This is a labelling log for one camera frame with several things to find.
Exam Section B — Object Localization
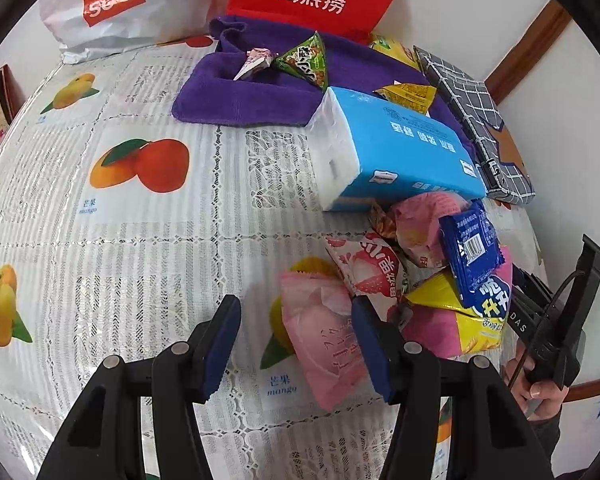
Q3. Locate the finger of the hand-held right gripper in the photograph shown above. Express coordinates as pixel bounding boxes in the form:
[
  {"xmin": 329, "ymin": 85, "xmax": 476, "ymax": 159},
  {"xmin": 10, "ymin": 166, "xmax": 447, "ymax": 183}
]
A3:
[{"xmin": 511, "ymin": 266, "xmax": 551, "ymax": 311}]

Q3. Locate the grey checked cloth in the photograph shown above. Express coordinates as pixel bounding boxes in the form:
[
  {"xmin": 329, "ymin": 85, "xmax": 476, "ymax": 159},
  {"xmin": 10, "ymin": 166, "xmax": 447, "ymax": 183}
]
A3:
[{"xmin": 412, "ymin": 45, "xmax": 537, "ymax": 205}]

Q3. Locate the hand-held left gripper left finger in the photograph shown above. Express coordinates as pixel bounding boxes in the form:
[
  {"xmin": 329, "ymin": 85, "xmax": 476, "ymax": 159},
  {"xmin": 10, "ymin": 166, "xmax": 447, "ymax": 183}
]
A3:
[{"xmin": 35, "ymin": 294, "xmax": 243, "ymax": 480}]

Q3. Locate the yellow snack bag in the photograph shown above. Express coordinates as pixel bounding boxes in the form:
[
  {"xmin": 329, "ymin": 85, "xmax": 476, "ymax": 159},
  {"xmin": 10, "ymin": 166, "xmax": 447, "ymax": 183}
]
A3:
[{"xmin": 367, "ymin": 34, "xmax": 423, "ymax": 73}]

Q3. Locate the purple towel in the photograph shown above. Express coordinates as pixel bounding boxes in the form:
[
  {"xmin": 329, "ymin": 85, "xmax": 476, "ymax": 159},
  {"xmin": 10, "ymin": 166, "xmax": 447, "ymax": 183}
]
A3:
[{"xmin": 172, "ymin": 15, "xmax": 461, "ymax": 128}]

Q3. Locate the blue snack packet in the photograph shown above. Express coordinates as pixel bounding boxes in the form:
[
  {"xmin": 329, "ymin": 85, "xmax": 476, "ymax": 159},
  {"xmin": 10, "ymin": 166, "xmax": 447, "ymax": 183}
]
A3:
[{"xmin": 439, "ymin": 199, "xmax": 513, "ymax": 336}]

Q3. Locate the green triangular snack packet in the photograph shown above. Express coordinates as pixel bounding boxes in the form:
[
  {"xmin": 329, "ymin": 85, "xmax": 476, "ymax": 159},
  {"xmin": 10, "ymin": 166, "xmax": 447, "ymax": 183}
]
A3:
[{"xmin": 275, "ymin": 31, "xmax": 331, "ymax": 92}]

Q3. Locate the white plastic bag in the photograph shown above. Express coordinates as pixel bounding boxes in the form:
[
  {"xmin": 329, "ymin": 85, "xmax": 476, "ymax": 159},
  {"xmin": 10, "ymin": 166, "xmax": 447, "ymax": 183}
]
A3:
[{"xmin": 40, "ymin": 0, "xmax": 231, "ymax": 63}]

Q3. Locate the pale pink snack packet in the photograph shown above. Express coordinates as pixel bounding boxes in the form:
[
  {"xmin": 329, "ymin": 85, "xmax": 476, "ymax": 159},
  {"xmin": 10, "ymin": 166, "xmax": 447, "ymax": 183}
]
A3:
[{"xmin": 280, "ymin": 270, "xmax": 381, "ymax": 411}]

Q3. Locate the yellow pink snack packet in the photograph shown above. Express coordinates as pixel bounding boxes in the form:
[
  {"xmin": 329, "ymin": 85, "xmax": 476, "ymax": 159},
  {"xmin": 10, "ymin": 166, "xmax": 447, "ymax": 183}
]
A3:
[{"xmin": 400, "ymin": 272, "xmax": 506, "ymax": 361}]

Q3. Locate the person's right forearm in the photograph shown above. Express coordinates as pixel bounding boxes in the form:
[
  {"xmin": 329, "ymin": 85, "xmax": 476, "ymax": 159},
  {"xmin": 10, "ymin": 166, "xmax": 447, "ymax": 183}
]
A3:
[{"xmin": 530, "ymin": 405, "xmax": 565, "ymax": 480}]

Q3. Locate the pink white long snack packet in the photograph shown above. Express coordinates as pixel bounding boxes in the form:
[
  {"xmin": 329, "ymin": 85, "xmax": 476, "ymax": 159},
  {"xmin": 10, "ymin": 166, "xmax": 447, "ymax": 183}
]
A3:
[{"xmin": 232, "ymin": 46, "xmax": 276, "ymax": 82}]

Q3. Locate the brown wooden door frame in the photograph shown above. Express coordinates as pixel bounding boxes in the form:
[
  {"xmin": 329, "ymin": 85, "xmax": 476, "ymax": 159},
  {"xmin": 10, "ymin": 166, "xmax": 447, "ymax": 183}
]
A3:
[{"xmin": 482, "ymin": 0, "xmax": 573, "ymax": 106}]

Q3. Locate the strawberry print triangular packet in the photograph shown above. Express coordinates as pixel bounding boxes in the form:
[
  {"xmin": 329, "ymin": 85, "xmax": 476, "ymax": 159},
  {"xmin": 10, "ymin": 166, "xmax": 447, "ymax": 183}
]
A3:
[{"xmin": 325, "ymin": 230, "xmax": 411, "ymax": 313}]

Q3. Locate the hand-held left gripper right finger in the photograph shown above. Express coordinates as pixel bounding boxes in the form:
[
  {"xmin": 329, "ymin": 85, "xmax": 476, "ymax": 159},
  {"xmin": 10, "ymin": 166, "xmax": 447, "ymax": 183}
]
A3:
[{"xmin": 351, "ymin": 296, "xmax": 556, "ymax": 480}]

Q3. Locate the yellow triangular snack packet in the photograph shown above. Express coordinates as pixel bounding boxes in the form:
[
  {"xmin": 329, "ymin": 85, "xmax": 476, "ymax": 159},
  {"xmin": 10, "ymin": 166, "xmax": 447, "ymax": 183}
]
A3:
[{"xmin": 372, "ymin": 80, "xmax": 438, "ymax": 117}]

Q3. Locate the blue tissue pack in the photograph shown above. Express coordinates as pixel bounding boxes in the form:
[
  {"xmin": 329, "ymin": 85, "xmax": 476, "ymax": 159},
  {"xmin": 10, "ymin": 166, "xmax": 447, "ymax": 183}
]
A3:
[{"xmin": 305, "ymin": 86, "xmax": 488, "ymax": 212}]

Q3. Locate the person's right hand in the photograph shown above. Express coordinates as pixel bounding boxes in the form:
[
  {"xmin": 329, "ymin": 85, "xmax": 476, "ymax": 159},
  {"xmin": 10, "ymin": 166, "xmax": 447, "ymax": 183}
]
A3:
[{"xmin": 502, "ymin": 355, "xmax": 566, "ymax": 421}]

